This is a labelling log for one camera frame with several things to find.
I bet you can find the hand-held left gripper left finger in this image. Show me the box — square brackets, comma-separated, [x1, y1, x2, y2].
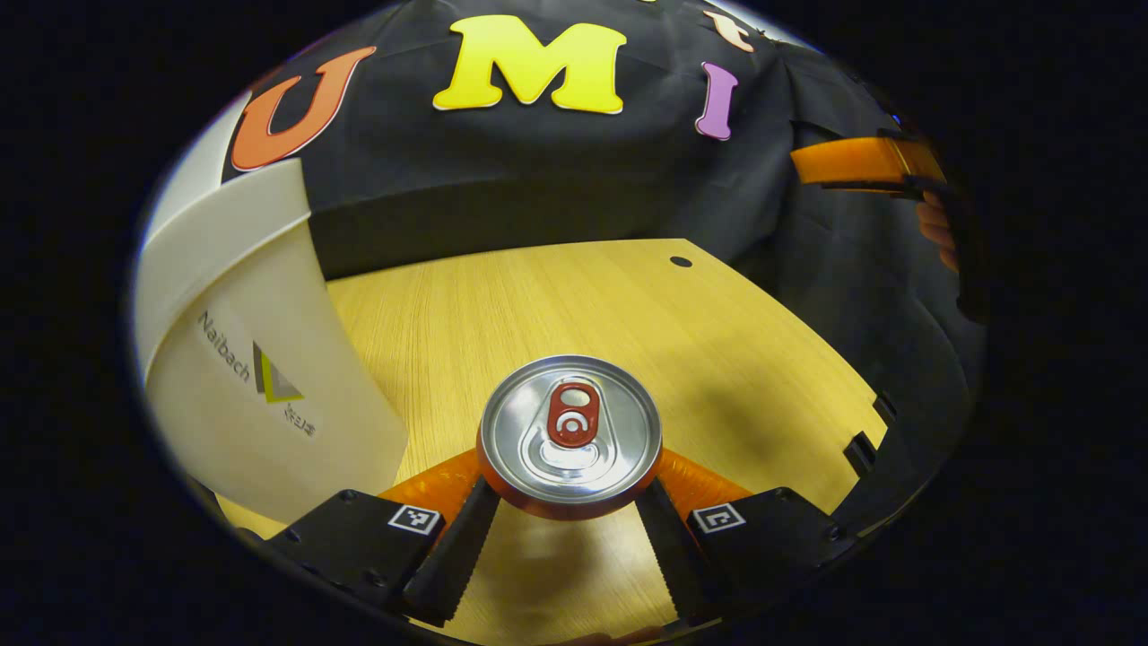
[267, 447, 503, 629]

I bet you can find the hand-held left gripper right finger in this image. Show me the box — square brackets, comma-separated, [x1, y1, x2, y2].
[632, 447, 848, 627]

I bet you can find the red pop can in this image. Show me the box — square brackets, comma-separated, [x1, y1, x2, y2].
[475, 354, 665, 521]

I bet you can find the white desktop garbage bin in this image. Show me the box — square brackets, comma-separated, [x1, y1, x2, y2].
[133, 90, 412, 526]

